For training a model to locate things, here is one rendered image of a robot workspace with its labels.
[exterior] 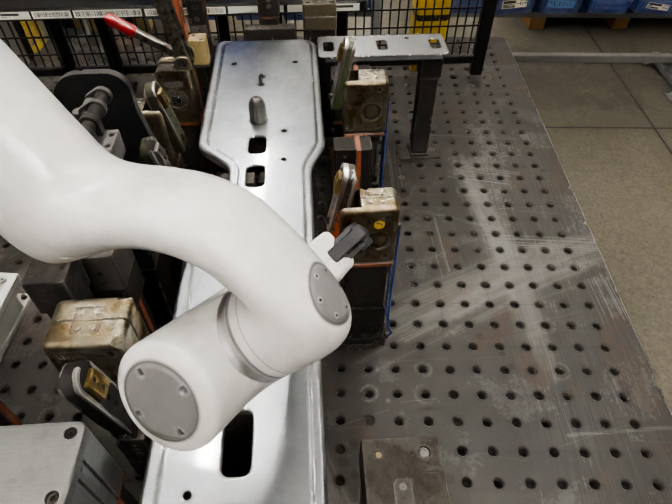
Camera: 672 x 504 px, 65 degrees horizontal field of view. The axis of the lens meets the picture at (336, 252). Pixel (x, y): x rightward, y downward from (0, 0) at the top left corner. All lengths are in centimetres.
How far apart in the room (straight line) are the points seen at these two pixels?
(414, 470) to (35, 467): 34
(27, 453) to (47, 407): 53
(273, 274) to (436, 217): 95
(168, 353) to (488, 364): 76
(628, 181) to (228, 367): 252
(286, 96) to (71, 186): 76
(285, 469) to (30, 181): 38
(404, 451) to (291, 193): 45
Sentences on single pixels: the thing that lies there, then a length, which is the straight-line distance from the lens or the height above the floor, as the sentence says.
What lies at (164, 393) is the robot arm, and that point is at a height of 124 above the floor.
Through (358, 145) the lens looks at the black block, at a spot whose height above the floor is 99.
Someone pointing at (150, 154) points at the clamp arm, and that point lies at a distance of 82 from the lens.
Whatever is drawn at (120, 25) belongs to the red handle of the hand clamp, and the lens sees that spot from 111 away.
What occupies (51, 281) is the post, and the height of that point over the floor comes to 110.
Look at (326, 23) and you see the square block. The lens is 133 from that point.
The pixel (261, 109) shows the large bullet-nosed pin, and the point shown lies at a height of 103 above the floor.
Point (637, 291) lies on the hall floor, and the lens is 228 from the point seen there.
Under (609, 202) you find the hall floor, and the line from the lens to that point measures 261.
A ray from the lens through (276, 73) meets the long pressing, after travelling 116.
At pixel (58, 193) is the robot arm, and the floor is 134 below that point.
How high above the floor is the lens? 155
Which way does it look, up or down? 47 degrees down
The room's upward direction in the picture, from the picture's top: straight up
